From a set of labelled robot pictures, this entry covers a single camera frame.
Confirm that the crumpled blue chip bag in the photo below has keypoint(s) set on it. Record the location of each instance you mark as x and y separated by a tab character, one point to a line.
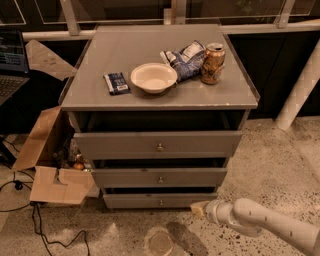
187	62

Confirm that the open cardboard box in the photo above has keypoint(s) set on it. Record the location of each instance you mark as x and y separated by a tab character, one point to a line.
53	182

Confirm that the grey drawer cabinet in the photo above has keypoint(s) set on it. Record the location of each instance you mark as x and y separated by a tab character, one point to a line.
187	106

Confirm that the grey drawer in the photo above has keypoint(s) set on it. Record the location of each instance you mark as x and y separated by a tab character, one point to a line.
158	177
171	200
158	145

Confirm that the white paper bowl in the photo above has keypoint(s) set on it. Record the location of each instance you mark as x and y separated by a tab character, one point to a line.
153	78

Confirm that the small blue snack packet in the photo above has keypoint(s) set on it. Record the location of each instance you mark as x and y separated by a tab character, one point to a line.
116	83

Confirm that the grey top drawer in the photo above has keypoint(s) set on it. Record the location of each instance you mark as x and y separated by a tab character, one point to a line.
158	145

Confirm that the white diagonal post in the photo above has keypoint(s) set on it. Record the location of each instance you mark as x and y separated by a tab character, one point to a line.
300	92

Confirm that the black laptop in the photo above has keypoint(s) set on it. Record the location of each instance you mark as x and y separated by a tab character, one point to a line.
14	67

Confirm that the grey bottom drawer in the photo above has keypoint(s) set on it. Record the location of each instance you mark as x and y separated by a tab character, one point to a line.
171	200

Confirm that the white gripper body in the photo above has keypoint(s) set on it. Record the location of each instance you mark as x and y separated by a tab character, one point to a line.
210	210

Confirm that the gold soda can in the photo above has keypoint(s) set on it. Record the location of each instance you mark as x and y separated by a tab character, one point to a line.
213	63

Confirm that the white railing frame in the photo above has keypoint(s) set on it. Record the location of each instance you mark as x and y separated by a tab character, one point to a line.
56	20

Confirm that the round floor drain cover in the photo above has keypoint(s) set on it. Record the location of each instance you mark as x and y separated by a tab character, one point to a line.
160	244

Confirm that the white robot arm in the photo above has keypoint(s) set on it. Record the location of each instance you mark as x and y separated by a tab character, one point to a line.
249	218

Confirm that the grey middle drawer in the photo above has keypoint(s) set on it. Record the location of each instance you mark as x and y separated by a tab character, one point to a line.
158	177

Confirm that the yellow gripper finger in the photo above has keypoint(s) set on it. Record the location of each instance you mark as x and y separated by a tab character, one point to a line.
199	208

